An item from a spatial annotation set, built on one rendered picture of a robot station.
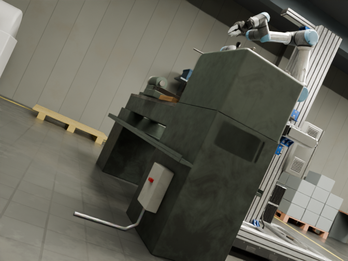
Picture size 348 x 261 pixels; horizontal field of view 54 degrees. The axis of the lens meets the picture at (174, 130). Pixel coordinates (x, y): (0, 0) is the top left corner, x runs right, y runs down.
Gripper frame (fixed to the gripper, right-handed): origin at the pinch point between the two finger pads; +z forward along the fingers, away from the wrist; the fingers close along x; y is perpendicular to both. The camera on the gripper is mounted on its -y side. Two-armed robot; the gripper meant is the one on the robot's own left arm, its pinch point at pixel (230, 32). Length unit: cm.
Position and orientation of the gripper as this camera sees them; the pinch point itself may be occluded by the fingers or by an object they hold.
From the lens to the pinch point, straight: 235.4
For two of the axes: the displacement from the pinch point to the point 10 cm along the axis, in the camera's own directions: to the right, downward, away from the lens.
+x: -4.5, -8.9, -0.9
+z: -8.1, 4.4, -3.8
